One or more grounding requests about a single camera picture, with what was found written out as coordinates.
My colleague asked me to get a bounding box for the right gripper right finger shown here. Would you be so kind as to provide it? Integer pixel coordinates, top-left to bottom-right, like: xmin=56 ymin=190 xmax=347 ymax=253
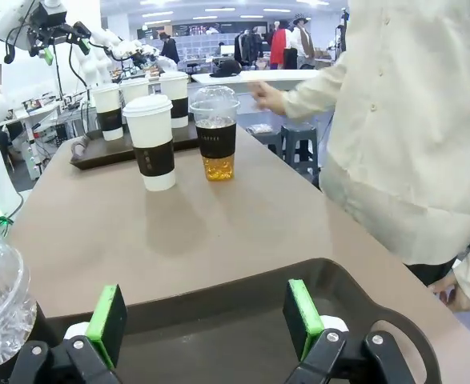
xmin=282 ymin=278 xmax=416 ymax=384

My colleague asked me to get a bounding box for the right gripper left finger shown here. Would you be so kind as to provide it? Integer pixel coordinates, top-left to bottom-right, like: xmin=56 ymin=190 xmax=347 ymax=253
xmin=9 ymin=283 xmax=129 ymax=384

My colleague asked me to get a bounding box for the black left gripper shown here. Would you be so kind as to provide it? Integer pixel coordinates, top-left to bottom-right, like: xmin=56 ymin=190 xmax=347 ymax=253
xmin=26 ymin=16 xmax=93 ymax=67

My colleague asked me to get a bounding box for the white paper cup black sleeve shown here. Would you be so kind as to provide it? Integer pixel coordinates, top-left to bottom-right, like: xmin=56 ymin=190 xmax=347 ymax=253
xmin=158 ymin=71 xmax=190 ymax=130
xmin=119 ymin=78 xmax=151 ymax=106
xmin=121 ymin=94 xmax=177 ymax=192
xmin=92 ymin=82 xmax=124 ymax=142

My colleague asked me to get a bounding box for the person's right forearm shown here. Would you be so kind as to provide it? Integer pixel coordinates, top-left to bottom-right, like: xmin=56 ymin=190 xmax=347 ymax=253
xmin=281 ymin=55 xmax=350 ymax=121

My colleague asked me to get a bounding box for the brown plastic serving tray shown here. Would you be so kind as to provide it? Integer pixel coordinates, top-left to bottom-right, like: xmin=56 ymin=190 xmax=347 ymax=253
xmin=44 ymin=258 xmax=443 ymax=384
xmin=69 ymin=126 xmax=200 ymax=172

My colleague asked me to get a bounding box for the person's left hand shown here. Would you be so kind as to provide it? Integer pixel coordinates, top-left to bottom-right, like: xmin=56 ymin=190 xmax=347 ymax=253
xmin=427 ymin=271 xmax=470 ymax=314

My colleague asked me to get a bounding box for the person's right hand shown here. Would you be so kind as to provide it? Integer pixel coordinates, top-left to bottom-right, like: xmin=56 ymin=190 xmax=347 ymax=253
xmin=249 ymin=81 xmax=289 ymax=118

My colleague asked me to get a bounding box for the cluttered white workbench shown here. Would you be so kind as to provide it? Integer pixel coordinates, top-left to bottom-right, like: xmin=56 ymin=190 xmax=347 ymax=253
xmin=4 ymin=90 xmax=95 ymax=161

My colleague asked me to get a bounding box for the bystander in black with hat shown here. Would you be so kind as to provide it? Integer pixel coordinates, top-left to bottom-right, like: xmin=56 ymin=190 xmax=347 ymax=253
xmin=159 ymin=31 xmax=181 ymax=65

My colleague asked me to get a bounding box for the white side table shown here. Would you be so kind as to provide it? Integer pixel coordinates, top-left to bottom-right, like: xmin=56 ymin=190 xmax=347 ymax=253
xmin=190 ymin=69 xmax=324 ymax=92

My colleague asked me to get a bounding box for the dark clothes rack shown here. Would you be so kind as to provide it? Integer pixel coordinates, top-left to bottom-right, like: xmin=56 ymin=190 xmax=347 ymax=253
xmin=233 ymin=30 xmax=264 ymax=67

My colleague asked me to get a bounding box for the person in beige shirt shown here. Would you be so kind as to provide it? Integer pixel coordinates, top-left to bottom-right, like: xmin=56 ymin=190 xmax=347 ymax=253
xmin=282 ymin=0 xmax=470 ymax=317

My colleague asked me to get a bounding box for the mannequin in red top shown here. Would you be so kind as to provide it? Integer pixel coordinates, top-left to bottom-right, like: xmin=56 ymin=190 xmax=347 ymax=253
xmin=269 ymin=22 xmax=288 ymax=71

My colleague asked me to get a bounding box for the mannequin with brown vest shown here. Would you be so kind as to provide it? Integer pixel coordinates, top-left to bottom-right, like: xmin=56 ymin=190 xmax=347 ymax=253
xmin=291 ymin=13 xmax=316 ymax=70

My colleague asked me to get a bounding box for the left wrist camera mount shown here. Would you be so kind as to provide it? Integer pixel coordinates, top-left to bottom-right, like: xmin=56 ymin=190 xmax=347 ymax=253
xmin=41 ymin=0 xmax=68 ymax=28

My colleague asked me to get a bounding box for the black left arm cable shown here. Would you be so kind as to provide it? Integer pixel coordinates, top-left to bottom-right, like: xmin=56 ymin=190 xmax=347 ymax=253
xmin=2 ymin=11 xmax=31 ymax=66

